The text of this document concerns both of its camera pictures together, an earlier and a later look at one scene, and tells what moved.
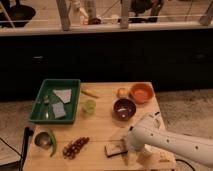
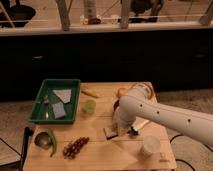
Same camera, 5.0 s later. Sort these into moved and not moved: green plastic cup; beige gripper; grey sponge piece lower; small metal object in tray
Moved: beige gripper
Not moved: green plastic cup; grey sponge piece lower; small metal object in tray
